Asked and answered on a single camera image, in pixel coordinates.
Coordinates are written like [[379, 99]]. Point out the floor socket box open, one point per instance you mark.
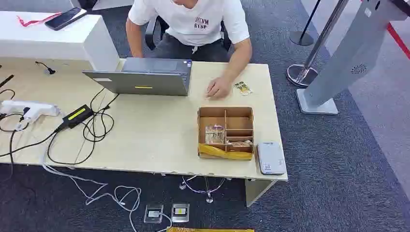
[[153, 214]]

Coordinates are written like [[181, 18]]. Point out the yellow strip on floor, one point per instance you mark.
[[209, 230]]

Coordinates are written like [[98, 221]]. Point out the person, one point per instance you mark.
[[192, 22]]

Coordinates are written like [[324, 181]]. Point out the white counter block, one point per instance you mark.
[[57, 40]]

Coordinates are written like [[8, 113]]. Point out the chrome chair base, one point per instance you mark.
[[203, 187]]

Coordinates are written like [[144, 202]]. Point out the pale wooden desk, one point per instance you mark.
[[153, 137]]

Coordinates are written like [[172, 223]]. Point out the black smartphone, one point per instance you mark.
[[65, 18]]

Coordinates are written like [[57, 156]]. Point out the card stack in box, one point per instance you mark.
[[214, 134]]

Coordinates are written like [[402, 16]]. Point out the floor socket box closed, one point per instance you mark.
[[180, 212]]

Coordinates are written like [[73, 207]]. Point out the grey laptop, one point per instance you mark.
[[150, 81]]

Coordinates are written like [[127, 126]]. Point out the chrome stanchion post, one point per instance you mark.
[[315, 44]]

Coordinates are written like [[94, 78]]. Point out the grey kiosk stand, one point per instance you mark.
[[349, 57]]

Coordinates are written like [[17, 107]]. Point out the black power adapter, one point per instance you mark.
[[77, 116]]

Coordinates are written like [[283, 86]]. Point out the wooden compartment box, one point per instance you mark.
[[225, 133]]

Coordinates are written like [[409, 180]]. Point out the person's hand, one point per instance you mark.
[[218, 88]]

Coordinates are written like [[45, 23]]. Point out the white card reader device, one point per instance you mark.
[[271, 158]]

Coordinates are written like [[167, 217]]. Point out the white handheld scanner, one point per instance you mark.
[[30, 110]]

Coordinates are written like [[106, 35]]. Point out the small card in box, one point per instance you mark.
[[239, 142]]

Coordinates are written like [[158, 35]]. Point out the black stanchion post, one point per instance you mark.
[[304, 32]]

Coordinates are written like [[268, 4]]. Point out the small black desk microphone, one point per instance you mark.
[[48, 69]]

